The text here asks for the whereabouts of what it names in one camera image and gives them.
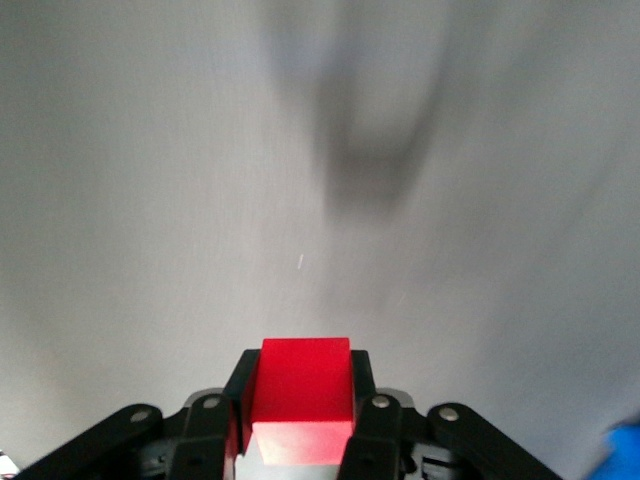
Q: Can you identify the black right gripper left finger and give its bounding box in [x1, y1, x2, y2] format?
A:
[14, 348, 263, 480]

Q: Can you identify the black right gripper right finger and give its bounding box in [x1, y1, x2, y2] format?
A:
[337, 348, 562, 480]

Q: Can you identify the red cube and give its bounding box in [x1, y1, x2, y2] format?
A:
[248, 336, 358, 467]

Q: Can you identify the blue plastic bin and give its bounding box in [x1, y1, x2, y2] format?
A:
[602, 423, 640, 480]

